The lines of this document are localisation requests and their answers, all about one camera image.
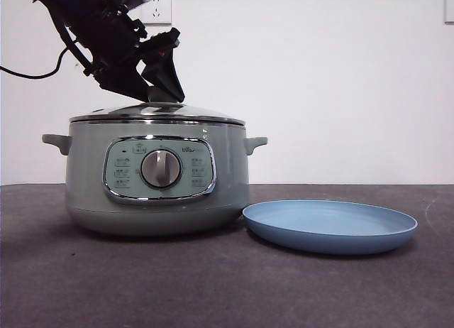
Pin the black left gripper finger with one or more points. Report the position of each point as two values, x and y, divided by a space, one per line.
165 76
122 81

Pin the glass lid with green knob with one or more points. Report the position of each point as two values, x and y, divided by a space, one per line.
159 111

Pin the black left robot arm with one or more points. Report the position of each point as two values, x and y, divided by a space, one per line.
106 22

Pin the pale green electric steamer pot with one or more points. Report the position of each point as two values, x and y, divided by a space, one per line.
88 186

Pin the blue round plate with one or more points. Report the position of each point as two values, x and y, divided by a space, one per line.
330 232

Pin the white wall power socket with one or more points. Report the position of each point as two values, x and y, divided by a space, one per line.
159 15

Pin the white wall switch plate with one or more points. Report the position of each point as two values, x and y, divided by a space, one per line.
449 8

